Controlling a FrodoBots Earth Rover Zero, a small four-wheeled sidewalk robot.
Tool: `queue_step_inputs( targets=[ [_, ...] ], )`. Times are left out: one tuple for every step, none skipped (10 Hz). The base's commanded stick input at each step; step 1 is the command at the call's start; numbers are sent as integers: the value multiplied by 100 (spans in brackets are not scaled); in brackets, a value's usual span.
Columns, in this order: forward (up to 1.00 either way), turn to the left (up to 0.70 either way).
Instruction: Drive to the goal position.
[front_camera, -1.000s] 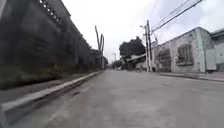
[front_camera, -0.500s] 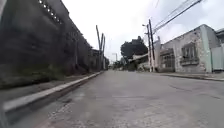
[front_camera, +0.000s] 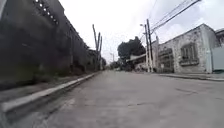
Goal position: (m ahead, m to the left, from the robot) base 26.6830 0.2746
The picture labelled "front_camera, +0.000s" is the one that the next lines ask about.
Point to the short pole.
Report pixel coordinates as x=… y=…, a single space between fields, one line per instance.
x=100 y=53

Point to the low roofed building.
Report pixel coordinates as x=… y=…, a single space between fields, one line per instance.
x=136 y=61

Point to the dark tree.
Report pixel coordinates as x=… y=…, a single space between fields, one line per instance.
x=131 y=48

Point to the leaning pole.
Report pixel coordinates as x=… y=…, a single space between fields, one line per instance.
x=95 y=43

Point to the pale utility pole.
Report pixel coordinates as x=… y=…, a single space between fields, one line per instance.
x=146 y=50

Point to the dark utility pole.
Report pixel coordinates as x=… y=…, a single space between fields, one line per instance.
x=150 y=46

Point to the grey concrete road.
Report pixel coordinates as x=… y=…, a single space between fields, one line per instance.
x=133 y=103

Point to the strip of weeds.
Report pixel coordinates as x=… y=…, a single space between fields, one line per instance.
x=43 y=77

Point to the pale building with window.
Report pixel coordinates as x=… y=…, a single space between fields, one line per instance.
x=190 y=50

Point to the grey sidewalk with kerb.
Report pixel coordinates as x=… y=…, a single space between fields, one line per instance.
x=193 y=76

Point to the pale concrete kerb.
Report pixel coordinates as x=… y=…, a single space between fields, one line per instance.
x=33 y=98

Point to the grey raised sidewalk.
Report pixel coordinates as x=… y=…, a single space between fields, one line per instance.
x=20 y=90

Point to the building with white gate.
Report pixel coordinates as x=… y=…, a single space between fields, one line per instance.
x=218 y=56

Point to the tall dark wall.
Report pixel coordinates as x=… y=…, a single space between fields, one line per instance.
x=33 y=40

